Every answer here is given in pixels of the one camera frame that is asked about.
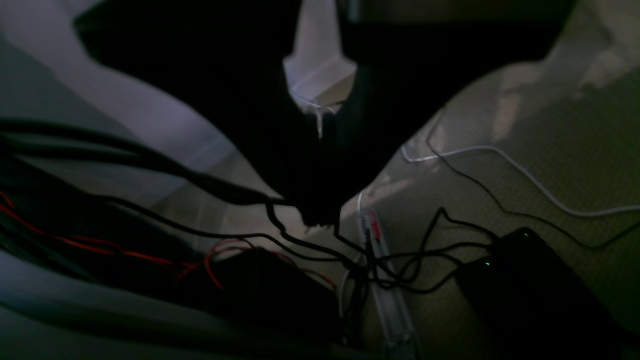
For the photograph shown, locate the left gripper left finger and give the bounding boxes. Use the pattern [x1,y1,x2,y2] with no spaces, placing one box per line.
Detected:
[72,0,330,226]

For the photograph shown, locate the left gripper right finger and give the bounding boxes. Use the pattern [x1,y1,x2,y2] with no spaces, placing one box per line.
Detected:
[320,0,576,221]

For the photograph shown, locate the black power adapter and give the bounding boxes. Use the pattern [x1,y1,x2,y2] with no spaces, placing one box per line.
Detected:
[454,227,639,360]

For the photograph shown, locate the white power strip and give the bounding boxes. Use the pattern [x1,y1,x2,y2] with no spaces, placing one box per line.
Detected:
[359,209,421,360]

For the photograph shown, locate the white cable on floor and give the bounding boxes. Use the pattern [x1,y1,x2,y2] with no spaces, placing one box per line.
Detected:
[400,142,640,218]

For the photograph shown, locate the black cable bundle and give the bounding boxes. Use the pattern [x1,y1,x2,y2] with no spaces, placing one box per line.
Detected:
[0,117,496,296]

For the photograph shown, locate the red wires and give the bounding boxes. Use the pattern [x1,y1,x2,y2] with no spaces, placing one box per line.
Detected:
[0,192,336,291]

